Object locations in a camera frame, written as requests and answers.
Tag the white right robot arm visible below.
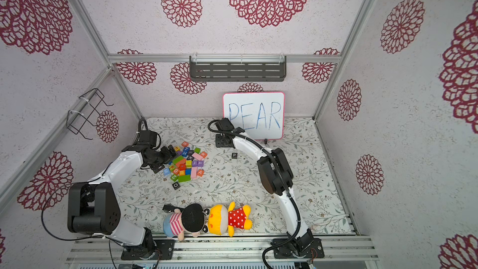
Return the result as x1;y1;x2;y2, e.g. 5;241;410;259
207;118;314;254

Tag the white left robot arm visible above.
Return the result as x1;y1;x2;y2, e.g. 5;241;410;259
67;130;177;255

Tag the whiteboard with PEAR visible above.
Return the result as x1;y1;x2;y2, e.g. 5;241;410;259
223;92;285;140

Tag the green long block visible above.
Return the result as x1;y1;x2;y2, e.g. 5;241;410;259
178;175;191;183

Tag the pink long block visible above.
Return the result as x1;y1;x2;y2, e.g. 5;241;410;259
190;167;198;179

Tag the striped plush doll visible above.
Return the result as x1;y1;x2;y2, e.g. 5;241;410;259
163;203;209;241

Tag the yellow plush doll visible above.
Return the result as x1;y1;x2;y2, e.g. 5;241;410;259
207;202;253;237

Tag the grey wall shelf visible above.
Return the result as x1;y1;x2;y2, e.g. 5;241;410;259
189;56;287;82

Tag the black wire wall rack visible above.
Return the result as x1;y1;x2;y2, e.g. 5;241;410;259
65;88;114;141

